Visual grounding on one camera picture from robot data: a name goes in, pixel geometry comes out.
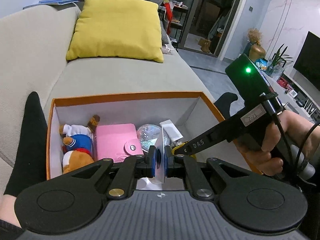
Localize pink wallet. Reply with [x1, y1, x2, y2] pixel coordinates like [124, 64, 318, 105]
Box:
[94, 124, 143, 163]

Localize round glitter compact mirror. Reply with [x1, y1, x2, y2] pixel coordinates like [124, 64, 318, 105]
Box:
[137, 124, 161, 152]

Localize brown plush toy blue shirt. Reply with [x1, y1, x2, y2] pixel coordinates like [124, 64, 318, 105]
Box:
[59, 115, 100, 174]

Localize yellow tape measure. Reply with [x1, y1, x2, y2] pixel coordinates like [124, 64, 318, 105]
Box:
[171, 141, 197, 160]

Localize right hand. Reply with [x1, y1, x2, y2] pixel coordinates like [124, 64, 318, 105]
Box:
[236, 110, 320, 177]

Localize right black sock foot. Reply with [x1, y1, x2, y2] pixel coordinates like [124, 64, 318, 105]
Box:
[214, 92, 238, 119]

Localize black sock foot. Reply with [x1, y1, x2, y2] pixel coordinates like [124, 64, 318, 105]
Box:
[214, 92, 238, 119]
[4, 92, 48, 197]

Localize orange cardboard box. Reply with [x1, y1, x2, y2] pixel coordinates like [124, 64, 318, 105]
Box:
[46, 91, 263, 181]

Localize white tv cabinet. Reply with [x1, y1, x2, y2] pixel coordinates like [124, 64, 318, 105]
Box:
[264, 74, 319, 123]

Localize green potted plant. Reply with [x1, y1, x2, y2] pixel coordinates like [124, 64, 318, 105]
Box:
[270, 44, 293, 81]

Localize gold vase dried flowers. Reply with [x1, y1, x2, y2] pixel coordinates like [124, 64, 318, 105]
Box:
[248, 28, 266, 62]

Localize black television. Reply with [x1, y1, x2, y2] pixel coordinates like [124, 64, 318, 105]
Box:
[294, 31, 320, 90]

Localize left black sock foot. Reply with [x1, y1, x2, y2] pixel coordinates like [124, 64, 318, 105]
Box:
[4, 92, 48, 197]

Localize yellow cushion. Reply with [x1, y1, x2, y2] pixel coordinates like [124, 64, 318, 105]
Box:
[66, 0, 164, 63]

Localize left leg black trousers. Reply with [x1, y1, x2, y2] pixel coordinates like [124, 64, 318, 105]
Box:
[0, 194, 26, 240]

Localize beige sofa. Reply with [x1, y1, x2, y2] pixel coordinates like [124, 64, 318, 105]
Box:
[1, 5, 208, 190]

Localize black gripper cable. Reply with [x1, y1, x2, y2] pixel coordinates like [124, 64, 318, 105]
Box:
[260, 92, 320, 176]

